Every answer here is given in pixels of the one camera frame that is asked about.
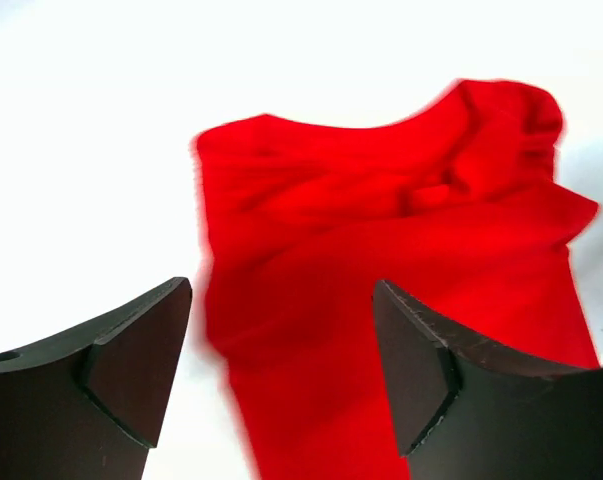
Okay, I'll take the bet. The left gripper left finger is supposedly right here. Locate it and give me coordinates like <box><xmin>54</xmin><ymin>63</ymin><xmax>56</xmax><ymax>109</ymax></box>
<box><xmin>0</xmin><ymin>277</ymin><xmax>192</xmax><ymax>480</ymax></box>

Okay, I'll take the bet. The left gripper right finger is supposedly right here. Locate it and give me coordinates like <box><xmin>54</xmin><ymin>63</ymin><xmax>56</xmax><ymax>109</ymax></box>
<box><xmin>373</xmin><ymin>281</ymin><xmax>603</xmax><ymax>480</ymax></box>

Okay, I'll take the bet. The red t shirt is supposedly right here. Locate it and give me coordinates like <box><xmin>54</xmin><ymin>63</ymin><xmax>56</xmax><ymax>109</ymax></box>
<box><xmin>191</xmin><ymin>80</ymin><xmax>598</xmax><ymax>479</ymax></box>

